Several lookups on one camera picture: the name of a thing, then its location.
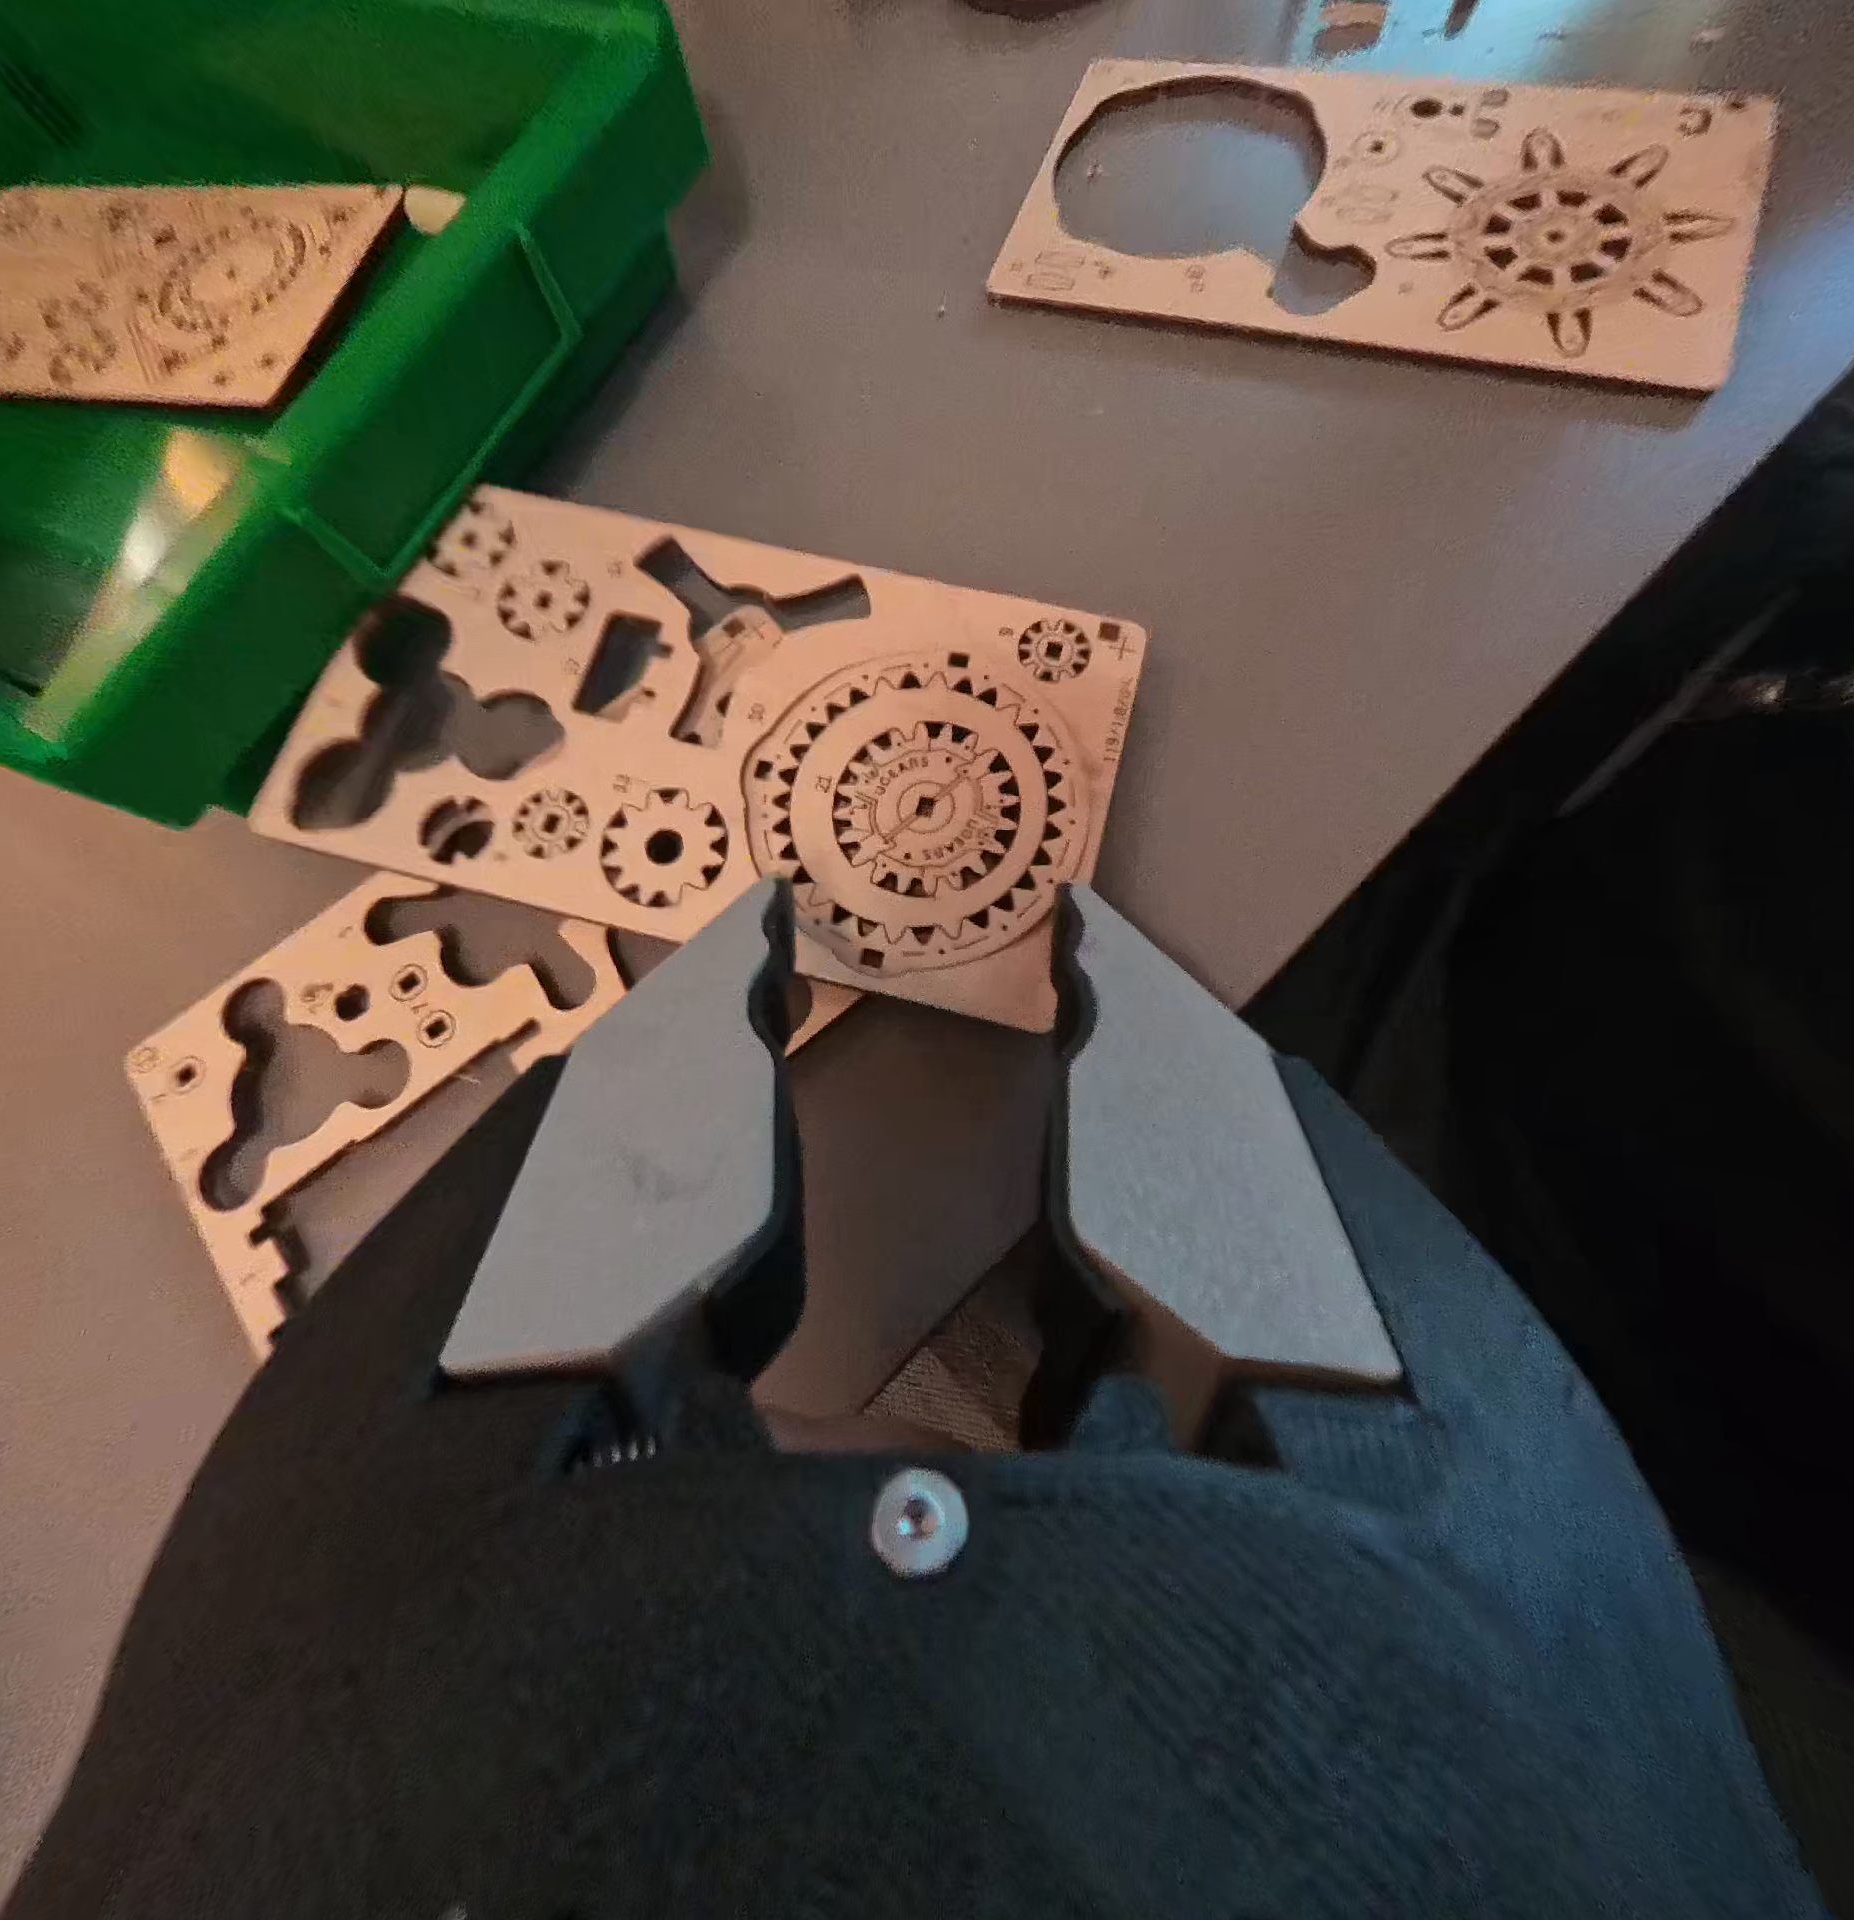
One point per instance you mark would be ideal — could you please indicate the wooden sheet with gears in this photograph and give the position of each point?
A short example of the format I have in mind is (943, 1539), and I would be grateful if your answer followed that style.
(896, 750)

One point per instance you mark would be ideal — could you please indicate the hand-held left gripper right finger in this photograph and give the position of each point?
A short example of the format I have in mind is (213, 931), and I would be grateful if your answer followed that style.
(1213, 1201)

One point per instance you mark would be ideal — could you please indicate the green plastic bin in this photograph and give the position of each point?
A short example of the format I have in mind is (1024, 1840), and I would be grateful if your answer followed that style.
(419, 92)

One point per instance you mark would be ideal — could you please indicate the wooden sheet with ship wheel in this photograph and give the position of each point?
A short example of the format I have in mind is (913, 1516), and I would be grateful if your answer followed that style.
(1663, 339)

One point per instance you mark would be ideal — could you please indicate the engraved wooden sheet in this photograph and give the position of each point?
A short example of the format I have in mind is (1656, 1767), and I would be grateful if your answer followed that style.
(147, 300)

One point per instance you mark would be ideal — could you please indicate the wooden sheet with clover cutouts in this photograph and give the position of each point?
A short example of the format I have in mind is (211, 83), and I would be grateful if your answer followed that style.
(447, 1035)

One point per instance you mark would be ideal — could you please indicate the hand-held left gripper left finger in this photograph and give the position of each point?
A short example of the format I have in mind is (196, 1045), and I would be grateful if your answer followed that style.
(627, 1185)

